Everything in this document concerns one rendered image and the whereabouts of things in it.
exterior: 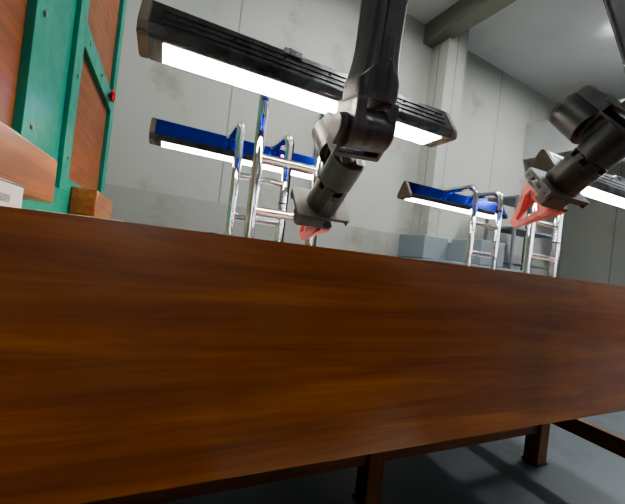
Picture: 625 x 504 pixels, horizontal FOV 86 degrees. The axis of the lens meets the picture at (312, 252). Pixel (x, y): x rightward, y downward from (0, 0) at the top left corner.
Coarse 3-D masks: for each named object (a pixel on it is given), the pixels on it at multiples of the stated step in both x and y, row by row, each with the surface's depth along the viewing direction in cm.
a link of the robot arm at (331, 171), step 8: (328, 152) 54; (328, 160) 52; (336, 160) 50; (344, 160) 50; (352, 160) 50; (360, 160) 52; (328, 168) 51; (336, 168) 50; (344, 168) 50; (352, 168) 50; (360, 168) 51; (320, 176) 54; (328, 176) 52; (336, 176) 51; (344, 176) 51; (352, 176) 51; (328, 184) 52; (336, 184) 52; (344, 184) 52; (352, 184) 53; (336, 192) 54; (344, 192) 54
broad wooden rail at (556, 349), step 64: (0, 256) 19; (64, 256) 21; (128, 256) 22; (192, 256) 24; (256, 256) 26; (320, 256) 28; (384, 256) 31; (0, 320) 19; (64, 320) 21; (128, 320) 22; (192, 320) 24; (256, 320) 26; (320, 320) 28; (384, 320) 31; (448, 320) 34; (512, 320) 38; (576, 320) 43; (0, 384) 20; (64, 384) 21; (128, 384) 22; (192, 384) 24; (256, 384) 26; (320, 384) 28; (384, 384) 31; (448, 384) 34; (512, 384) 39; (576, 384) 44; (0, 448) 20; (64, 448) 21; (128, 448) 22; (192, 448) 24; (256, 448) 26; (320, 448) 29; (384, 448) 31
